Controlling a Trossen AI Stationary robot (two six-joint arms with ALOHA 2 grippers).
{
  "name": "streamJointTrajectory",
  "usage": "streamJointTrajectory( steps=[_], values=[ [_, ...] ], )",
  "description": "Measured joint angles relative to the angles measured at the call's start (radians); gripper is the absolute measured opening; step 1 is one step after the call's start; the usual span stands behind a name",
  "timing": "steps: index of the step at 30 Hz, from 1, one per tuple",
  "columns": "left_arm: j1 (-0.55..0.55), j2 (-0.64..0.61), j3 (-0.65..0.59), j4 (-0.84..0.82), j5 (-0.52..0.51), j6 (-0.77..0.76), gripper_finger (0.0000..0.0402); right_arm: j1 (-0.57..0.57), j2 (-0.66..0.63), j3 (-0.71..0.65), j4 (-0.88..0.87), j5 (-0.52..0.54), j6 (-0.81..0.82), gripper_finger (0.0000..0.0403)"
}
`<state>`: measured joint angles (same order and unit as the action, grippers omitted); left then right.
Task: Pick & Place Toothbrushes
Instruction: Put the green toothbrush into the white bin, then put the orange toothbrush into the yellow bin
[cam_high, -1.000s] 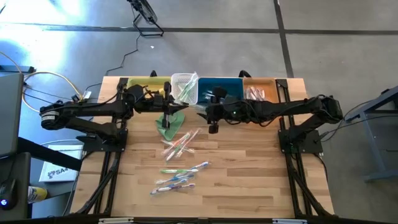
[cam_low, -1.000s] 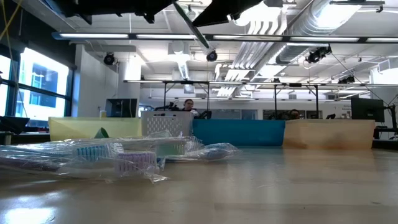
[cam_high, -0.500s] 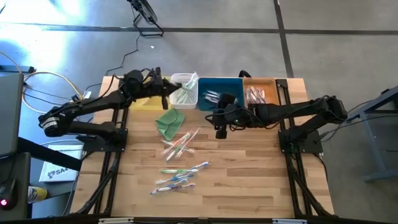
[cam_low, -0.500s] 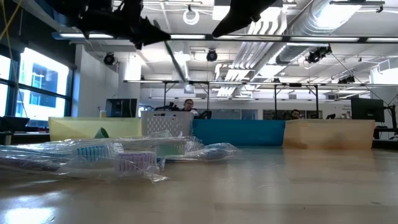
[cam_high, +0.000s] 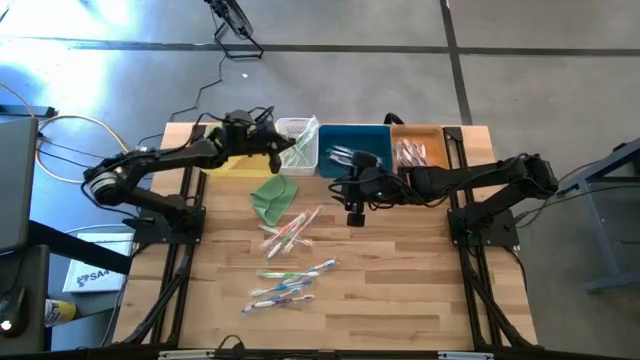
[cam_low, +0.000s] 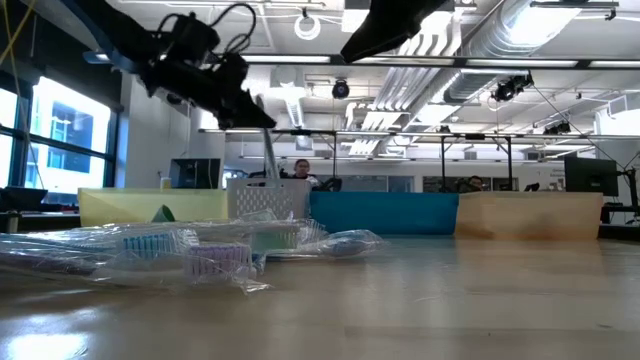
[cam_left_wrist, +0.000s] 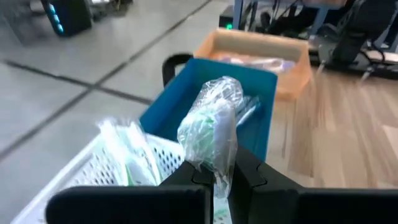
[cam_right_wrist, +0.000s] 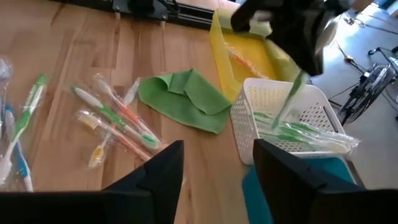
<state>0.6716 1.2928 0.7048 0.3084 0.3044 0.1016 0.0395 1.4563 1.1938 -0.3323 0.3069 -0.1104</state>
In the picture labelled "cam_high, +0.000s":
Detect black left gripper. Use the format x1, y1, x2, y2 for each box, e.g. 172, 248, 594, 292
219, 112, 297, 175

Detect black aluminium table frame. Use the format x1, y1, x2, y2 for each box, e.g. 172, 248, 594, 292
442, 125, 539, 349
113, 123, 209, 346

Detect black device green light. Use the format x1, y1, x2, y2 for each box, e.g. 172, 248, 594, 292
0, 287, 30, 339

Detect yellow white can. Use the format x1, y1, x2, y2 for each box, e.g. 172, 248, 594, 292
43, 298, 79, 329

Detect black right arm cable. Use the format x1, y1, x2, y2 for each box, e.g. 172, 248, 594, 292
514, 184, 640, 229

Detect grey metal table frame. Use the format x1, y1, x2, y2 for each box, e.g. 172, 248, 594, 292
567, 137, 640, 295

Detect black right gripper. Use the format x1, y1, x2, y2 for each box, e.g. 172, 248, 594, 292
333, 151, 416, 227

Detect yellow cable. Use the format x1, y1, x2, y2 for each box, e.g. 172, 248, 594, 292
0, 82, 137, 185

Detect white printed box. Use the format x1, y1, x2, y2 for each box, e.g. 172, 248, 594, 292
61, 231, 136, 294

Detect black diagonal bar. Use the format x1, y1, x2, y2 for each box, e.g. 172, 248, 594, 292
27, 219, 135, 276

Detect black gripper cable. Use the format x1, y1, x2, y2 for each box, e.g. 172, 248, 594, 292
247, 104, 277, 129
327, 177, 361, 204

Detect black flat bar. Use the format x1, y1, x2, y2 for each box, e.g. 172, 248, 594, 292
0, 104, 59, 119

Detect yellow plastic tray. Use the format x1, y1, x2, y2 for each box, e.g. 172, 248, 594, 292
199, 123, 277, 179

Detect green cloth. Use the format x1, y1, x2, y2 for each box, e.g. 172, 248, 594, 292
249, 173, 299, 227

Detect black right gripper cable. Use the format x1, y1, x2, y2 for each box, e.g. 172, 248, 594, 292
327, 177, 361, 204

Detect silver metal bracket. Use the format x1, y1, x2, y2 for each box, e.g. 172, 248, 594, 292
438, 350, 496, 360
158, 349, 216, 360

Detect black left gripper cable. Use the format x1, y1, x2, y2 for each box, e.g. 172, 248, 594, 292
247, 104, 277, 129

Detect white perforated plastic basket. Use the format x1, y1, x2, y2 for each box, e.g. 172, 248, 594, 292
272, 117, 320, 177

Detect orange plastic tray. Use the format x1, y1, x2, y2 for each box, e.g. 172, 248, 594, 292
389, 124, 451, 171

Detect black floor fan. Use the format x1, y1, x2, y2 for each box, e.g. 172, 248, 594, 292
203, 0, 265, 61

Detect black power cable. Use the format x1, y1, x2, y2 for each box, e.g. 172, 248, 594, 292
144, 53, 227, 146

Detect blue plastic tray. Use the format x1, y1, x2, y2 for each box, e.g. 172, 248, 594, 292
317, 124, 394, 180

